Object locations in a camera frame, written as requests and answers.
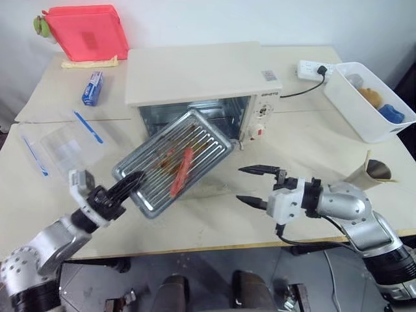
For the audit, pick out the grey white round item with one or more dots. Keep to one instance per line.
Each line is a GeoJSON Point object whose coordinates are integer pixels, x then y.
{"type": "Point", "coordinates": [355, 80]}

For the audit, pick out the blue and white box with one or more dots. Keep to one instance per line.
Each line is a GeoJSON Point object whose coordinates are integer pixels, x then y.
{"type": "Point", "coordinates": [93, 88]}

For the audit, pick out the white plastic bin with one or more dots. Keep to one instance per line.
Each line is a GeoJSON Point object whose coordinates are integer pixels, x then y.
{"type": "Point", "coordinates": [354, 110]}

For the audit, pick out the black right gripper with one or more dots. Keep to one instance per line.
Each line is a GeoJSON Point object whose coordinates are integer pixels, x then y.
{"type": "Point", "coordinates": [288, 182]}

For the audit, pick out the beige paper cone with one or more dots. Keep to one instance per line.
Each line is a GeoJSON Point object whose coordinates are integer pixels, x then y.
{"type": "Point", "coordinates": [370, 175]}

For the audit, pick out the black power plug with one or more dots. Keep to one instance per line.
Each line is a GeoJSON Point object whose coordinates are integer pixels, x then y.
{"type": "Point", "coordinates": [322, 70]}

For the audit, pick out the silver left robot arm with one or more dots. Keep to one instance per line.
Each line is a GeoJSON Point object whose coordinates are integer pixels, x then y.
{"type": "Point", "coordinates": [42, 250]}

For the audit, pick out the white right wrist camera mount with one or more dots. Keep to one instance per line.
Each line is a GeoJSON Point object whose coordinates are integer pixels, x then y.
{"type": "Point", "coordinates": [286, 204]}

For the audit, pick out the silver metal baking tray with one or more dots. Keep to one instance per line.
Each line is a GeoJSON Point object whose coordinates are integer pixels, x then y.
{"type": "Point", "coordinates": [152, 169]}

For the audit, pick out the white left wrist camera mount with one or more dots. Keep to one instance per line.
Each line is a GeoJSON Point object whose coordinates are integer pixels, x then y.
{"type": "Point", "coordinates": [79, 185]}

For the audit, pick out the clear zip bag blue strip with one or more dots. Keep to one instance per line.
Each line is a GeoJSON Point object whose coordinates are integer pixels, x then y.
{"type": "Point", "coordinates": [32, 149]}
{"type": "Point", "coordinates": [74, 143]}

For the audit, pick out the dark rounded shape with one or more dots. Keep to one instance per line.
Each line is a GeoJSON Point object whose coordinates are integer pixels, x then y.
{"type": "Point", "coordinates": [253, 292]}
{"type": "Point", "coordinates": [170, 294]}

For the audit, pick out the cream toaster oven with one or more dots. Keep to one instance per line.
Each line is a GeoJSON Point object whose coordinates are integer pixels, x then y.
{"type": "Point", "coordinates": [191, 74]}

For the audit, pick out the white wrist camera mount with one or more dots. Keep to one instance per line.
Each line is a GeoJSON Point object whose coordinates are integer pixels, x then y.
{"type": "Point", "coordinates": [286, 204]}
{"type": "Point", "coordinates": [79, 185]}

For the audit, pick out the blue sponge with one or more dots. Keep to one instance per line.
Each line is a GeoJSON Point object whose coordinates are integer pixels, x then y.
{"type": "Point", "coordinates": [391, 113]}

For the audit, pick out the white red oven knob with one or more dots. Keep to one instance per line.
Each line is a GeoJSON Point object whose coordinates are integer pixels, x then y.
{"type": "Point", "coordinates": [256, 131]}

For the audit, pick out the green plush toy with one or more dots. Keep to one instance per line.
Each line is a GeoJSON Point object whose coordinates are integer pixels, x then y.
{"type": "Point", "coordinates": [41, 26]}

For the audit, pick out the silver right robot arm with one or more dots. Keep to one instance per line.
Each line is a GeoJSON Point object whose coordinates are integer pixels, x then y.
{"type": "Point", "coordinates": [354, 211]}

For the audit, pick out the pale yellow cloth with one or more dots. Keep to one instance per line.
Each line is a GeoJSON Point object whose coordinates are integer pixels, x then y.
{"type": "Point", "coordinates": [87, 62]}

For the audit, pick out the brown bread roll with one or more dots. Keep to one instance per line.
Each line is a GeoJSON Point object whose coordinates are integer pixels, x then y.
{"type": "Point", "coordinates": [370, 96]}

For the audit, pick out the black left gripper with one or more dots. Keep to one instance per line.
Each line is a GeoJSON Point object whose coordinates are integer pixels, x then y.
{"type": "Point", "coordinates": [104, 204]}

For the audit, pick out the red sausage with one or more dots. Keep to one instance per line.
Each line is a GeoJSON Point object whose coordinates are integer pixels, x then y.
{"type": "Point", "coordinates": [182, 174]}

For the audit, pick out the white power strip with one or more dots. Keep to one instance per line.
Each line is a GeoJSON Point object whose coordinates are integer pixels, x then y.
{"type": "Point", "coordinates": [308, 69]}

